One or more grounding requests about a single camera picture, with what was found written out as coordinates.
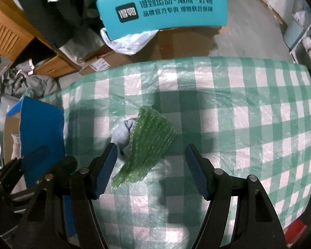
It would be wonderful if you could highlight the pile of grey clothes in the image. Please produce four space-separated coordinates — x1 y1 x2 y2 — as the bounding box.
0 60 60 99

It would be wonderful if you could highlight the white garment cover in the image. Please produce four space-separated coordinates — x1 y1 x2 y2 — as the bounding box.
58 30 105 64

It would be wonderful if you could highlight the brown cardboard box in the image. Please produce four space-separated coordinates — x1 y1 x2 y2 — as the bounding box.
135 27 223 63

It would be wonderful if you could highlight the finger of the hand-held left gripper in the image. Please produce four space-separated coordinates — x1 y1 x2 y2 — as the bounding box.
0 158 24 185
50 156 78 181

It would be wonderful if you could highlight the white shelf unit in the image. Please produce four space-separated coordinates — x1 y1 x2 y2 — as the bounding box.
282 4 311 63

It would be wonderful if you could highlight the green checked tablecloth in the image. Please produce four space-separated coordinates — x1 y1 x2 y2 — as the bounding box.
39 56 311 249

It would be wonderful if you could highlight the cardboard box with white label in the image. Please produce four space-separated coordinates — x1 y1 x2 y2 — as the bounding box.
79 58 111 76

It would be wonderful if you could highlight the red item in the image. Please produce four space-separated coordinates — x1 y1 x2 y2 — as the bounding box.
282 218 307 244

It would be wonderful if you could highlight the teal box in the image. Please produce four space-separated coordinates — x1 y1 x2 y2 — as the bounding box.
96 0 228 41

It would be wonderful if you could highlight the black jacket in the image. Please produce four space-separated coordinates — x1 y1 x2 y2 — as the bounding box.
12 0 94 50

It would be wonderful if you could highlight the green bubble wrap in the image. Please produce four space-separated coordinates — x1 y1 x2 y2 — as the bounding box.
111 106 178 188

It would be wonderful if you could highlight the blue-edged cardboard box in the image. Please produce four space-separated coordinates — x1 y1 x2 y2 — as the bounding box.
2 95 77 249

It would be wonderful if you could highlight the flat cardboard box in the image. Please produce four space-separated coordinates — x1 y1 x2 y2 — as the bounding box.
80 44 117 63

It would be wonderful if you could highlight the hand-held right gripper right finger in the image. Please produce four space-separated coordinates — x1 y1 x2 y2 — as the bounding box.
185 143 287 249

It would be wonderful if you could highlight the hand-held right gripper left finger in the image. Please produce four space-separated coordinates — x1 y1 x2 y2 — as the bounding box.
21 143 120 249

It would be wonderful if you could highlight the white plastic shopping bag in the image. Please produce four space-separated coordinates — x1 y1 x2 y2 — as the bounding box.
100 27 158 55

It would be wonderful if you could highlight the wooden cabinet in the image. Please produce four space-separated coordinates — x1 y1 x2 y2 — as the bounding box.
0 0 79 78

